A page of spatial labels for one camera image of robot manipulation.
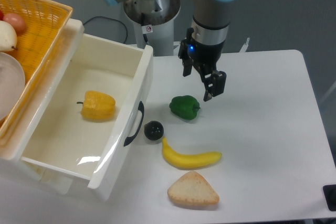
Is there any white drawer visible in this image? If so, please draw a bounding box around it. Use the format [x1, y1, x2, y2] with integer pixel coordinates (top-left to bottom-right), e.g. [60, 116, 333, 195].
[21, 35, 153, 201]

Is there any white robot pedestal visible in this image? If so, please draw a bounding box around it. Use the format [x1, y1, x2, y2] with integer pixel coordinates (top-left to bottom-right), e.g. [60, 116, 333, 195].
[123, 0, 181, 56]

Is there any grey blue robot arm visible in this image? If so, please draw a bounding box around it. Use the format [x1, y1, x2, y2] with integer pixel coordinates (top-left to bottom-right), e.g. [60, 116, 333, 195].
[108, 0, 235, 101]

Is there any white drawer cabinet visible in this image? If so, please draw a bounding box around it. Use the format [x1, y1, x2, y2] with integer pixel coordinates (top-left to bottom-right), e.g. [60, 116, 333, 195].
[1, 19, 84, 195]

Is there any yellow bell pepper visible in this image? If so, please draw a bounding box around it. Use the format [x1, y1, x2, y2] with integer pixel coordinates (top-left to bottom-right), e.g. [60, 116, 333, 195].
[76, 90, 116, 120]

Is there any white pear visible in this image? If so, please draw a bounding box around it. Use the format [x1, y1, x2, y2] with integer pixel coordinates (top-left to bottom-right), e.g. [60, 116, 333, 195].
[0, 20, 17, 52]

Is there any yellow woven basket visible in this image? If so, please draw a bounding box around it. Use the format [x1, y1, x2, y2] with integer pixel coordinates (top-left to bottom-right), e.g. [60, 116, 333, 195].
[1, 0, 73, 138]

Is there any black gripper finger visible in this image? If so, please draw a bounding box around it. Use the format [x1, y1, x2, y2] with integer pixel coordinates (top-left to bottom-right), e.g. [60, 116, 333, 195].
[182, 58, 193, 77]
[201, 70, 227, 102]

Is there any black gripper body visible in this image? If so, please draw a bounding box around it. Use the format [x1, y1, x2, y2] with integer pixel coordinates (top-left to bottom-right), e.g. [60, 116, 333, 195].
[178, 27, 224, 78]

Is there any green bell pepper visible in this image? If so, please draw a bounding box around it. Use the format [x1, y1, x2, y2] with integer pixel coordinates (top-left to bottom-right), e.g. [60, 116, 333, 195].
[169, 95, 200, 120]

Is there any black round fruit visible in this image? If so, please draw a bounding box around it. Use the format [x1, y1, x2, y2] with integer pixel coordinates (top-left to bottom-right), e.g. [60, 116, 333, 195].
[144, 121, 164, 141]

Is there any triangular bread slice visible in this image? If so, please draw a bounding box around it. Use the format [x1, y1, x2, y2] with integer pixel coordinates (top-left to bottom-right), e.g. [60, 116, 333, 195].
[167, 171, 220, 206]

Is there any yellow banana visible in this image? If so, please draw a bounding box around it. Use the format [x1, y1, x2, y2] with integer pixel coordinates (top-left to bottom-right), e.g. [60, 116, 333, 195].
[162, 137, 222, 169]

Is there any black corner device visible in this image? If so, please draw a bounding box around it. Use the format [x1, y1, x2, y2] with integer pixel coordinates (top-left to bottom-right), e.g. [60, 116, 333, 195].
[323, 184, 336, 211]

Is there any black cable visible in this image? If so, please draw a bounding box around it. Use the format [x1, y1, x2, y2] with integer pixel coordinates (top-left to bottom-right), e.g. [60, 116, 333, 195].
[82, 16, 129, 44]

